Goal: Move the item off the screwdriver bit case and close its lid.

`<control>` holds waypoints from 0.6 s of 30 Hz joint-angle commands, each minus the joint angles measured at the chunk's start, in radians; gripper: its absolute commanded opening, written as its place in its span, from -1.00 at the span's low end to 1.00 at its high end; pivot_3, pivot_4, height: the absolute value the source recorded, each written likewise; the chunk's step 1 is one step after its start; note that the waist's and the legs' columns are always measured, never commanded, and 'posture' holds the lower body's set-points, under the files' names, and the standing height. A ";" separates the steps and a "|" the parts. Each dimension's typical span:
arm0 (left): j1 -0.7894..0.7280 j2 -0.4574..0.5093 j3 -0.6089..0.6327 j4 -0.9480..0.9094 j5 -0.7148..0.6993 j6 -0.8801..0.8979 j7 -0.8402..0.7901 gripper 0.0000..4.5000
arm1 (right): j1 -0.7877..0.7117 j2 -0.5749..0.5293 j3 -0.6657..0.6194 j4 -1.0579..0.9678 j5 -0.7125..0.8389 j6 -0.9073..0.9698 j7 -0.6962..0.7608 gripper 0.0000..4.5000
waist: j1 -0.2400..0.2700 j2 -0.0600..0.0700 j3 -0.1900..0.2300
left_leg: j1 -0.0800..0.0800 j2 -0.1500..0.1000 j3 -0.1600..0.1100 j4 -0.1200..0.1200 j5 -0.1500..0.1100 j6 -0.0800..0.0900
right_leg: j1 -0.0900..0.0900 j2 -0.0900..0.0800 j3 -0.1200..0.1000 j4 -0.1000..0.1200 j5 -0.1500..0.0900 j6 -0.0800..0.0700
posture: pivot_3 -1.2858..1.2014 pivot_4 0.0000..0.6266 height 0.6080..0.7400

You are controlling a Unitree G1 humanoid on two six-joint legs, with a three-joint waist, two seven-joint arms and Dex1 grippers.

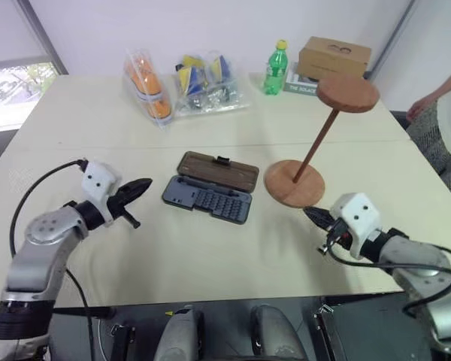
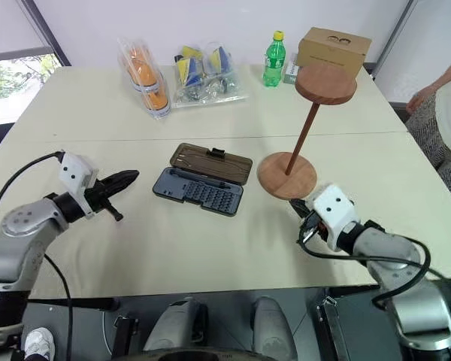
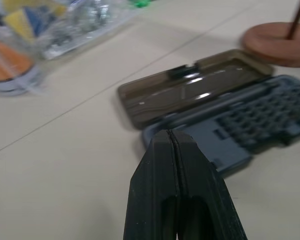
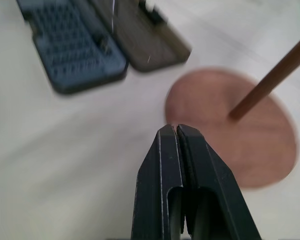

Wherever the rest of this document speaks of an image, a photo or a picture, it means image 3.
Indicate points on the clear plastic bag of items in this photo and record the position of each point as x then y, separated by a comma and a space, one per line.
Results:
72, 25

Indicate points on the open grey tool case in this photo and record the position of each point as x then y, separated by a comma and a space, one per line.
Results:
215, 105

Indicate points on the round wooden stand base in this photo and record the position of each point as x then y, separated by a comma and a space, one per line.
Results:
272, 42

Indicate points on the clear container with orange lid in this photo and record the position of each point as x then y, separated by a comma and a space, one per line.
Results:
7, 67

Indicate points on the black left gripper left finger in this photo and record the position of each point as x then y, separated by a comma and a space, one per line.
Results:
152, 185

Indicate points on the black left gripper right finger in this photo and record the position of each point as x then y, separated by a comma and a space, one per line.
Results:
202, 185

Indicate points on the small green object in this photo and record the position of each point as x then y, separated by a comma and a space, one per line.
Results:
140, 3

